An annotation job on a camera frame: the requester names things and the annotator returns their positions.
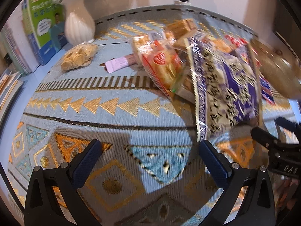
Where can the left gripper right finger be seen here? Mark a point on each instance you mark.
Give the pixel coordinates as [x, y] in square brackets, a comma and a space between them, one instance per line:
[257, 207]

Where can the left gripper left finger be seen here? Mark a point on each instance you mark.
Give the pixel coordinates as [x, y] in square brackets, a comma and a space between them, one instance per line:
[42, 207]

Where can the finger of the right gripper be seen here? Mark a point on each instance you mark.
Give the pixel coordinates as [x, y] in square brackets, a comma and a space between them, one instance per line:
[265, 139]
[290, 126]

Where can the blue chip bag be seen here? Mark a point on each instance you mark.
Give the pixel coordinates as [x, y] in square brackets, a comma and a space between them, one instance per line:
[266, 90]

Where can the purple white large snack bag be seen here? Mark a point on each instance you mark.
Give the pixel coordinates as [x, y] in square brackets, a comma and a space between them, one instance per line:
[226, 88]

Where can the red white striped snack bag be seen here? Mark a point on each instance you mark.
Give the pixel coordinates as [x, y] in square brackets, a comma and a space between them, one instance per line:
[238, 41]

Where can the red orange bread roll pack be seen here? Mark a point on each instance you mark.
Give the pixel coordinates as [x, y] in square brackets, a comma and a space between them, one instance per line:
[159, 59]

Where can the wafer biscuit pack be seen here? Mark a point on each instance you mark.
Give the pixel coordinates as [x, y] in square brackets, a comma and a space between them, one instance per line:
[181, 27]

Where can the pink snack stick pack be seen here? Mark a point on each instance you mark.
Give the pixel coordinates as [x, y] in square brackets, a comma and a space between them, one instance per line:
[119, 63]

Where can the clear bag of small crackers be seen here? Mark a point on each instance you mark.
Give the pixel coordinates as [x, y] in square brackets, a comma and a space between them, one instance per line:
[79, 56]

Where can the gold ribbed glass bowl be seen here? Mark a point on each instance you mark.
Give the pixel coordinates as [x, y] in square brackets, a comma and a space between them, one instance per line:
[283, 76]

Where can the patterned woven table mat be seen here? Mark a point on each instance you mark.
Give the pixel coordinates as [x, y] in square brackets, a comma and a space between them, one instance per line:
[150, 171]

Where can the spiral notebooks stack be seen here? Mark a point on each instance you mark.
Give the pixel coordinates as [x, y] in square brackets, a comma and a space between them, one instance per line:
[13, 51]

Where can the white ribbed ceramic vase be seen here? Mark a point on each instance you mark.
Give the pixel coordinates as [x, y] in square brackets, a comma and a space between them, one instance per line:
[79, 24]

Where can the green blue book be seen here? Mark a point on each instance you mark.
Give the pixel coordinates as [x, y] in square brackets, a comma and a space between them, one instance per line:
[44, 25]

